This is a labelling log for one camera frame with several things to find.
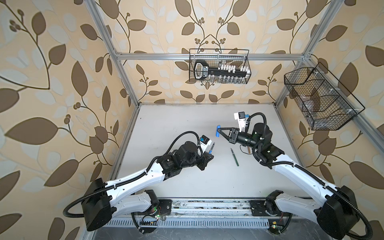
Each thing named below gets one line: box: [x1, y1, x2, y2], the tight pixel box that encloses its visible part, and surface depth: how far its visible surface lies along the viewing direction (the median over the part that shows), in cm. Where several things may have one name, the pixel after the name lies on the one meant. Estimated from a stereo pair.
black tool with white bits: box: [194, 60, 250, 81], surface depth 84 cm
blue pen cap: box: [216, 125, 221, 138], surface depth 72 cm
